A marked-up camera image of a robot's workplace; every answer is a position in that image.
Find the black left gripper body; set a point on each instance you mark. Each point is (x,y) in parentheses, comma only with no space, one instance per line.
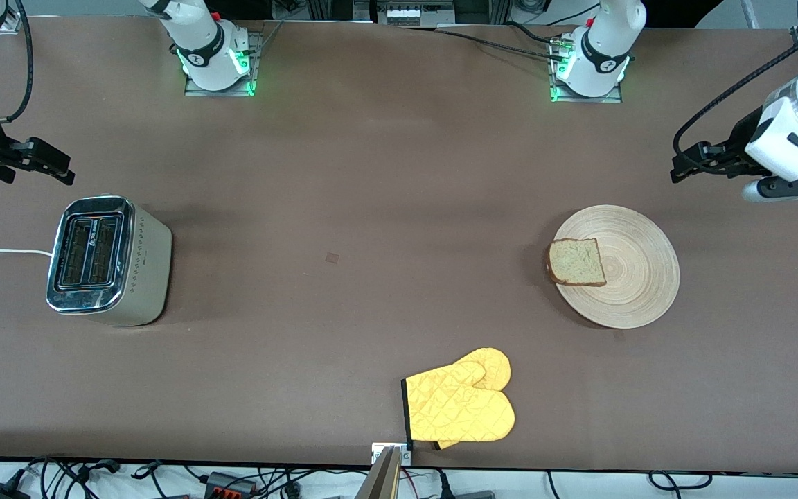
(740,139)

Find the round wooden plate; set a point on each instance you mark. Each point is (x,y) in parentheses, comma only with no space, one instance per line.
(638,270)

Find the brown bread slice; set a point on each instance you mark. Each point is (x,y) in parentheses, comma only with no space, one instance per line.
(578,262)

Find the silver two-slot toaster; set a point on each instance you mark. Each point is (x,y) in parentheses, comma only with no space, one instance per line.
(146,270)

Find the grey power strip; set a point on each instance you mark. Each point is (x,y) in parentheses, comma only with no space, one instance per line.
(406,14)

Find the yellow quilted oven mitt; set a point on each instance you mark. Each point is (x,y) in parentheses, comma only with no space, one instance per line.
(458,409)

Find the red and black connector block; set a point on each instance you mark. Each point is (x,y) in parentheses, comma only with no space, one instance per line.
(222,485)

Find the black plug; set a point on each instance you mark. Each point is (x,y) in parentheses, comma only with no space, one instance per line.
(444,485)

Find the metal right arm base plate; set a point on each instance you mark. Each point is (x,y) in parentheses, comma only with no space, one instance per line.
(194,90)

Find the white metal bracket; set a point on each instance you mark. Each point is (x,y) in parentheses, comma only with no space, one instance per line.
(376,452)

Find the aluminium profile post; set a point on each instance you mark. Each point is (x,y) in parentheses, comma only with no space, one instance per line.
(379,482)

